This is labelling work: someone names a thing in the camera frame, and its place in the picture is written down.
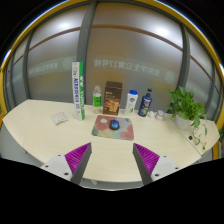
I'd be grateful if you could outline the dark blue shampoo bottle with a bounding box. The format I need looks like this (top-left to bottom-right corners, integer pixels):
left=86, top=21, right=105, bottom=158
left=137, top=88, right=154, bottom=118

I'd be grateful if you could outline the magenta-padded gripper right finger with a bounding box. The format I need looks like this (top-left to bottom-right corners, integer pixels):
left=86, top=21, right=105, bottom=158
left=132, top=143, right=182, bottom=186

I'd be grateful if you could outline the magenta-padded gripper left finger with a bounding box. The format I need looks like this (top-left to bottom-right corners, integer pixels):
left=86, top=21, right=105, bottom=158
left=40, top=142, right=93, bottom=186

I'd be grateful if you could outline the white and green shuttlecock tube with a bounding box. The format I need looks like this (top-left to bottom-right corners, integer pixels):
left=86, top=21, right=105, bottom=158
left=71, top=61, right=86, bottom=121

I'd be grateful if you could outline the brown cracker box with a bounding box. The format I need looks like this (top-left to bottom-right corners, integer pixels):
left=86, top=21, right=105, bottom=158
left=102, top=80, right=123, bottom=116

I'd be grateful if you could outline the floral pastel mouse pad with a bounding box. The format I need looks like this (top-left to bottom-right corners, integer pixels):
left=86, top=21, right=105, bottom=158
left=91, top=114, right=135, bottom=142

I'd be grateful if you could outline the clear bottle with green label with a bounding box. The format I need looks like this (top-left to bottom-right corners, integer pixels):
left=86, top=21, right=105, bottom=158
left=92, top=85, right=103, bottom=115

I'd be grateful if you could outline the green potted plant white pot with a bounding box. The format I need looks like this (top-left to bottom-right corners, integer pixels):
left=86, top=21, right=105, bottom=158
left=166, top=85, right=209, bottom=151

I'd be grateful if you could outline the small white patterned packet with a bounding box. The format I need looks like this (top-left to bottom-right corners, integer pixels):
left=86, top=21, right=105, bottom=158
left=51, top=111, right=69, bottom=126

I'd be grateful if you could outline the small white jar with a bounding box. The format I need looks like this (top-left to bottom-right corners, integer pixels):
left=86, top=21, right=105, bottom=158
left=155, top=109, right=166, bottom=121

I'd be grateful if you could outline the white lotion bottle blue cap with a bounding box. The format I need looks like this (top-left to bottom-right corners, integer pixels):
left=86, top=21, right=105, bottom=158
left=124, top=89, right=139, bottom=116

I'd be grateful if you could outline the blue and black computer mouse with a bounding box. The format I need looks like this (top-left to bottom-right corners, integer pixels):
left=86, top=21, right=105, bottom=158
left=109, top=119, right=120, bottom=131

